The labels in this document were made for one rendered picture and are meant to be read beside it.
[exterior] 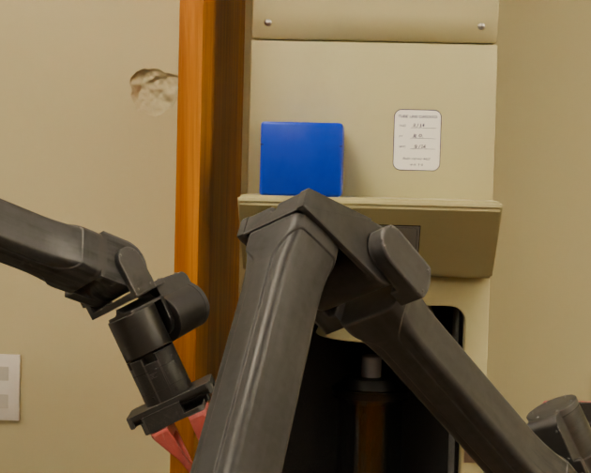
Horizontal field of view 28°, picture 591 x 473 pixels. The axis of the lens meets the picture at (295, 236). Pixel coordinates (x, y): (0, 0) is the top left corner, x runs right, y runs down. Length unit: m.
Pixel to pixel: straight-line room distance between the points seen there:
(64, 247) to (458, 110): 0.56
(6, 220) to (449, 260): 0.56
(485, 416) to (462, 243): 0.41
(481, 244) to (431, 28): 0.29
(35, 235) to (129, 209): 0.75
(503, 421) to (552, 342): 0.88
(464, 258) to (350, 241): 0.52
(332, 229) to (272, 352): 0.14
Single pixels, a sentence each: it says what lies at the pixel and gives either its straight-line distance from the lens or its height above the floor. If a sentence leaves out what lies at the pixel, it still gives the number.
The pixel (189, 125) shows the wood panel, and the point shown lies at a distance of 1.47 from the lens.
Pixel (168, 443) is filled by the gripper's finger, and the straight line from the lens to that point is 1.33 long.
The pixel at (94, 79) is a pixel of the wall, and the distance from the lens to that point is 2.03.
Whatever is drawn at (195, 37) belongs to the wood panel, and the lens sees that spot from 1.47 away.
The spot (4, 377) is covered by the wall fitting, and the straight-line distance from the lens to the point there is 2.08.
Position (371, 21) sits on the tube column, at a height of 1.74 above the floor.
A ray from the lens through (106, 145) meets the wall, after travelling 2.02.
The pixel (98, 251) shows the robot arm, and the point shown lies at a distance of 1.30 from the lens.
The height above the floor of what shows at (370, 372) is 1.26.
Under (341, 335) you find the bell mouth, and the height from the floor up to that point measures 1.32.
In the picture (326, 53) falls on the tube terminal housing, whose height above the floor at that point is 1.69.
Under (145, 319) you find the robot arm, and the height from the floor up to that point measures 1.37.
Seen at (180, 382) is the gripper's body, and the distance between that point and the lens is 1.33.
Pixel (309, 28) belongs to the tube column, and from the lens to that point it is 1.55.
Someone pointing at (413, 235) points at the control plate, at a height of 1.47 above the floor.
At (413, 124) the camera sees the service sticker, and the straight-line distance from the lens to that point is 1.54.
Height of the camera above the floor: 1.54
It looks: 3 degrees down
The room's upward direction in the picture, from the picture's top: 2 degrees clockwise
